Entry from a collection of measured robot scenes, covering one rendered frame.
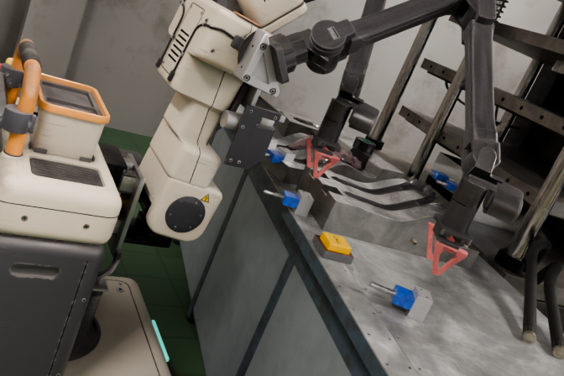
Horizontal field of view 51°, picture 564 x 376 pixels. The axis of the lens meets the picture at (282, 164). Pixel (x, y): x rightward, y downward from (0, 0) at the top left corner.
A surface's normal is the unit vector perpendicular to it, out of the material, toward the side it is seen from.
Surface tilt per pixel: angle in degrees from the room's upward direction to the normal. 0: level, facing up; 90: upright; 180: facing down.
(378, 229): 90
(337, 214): 90
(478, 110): 51
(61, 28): 90
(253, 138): 90
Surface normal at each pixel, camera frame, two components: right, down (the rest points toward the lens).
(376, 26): 0.12, -0.36
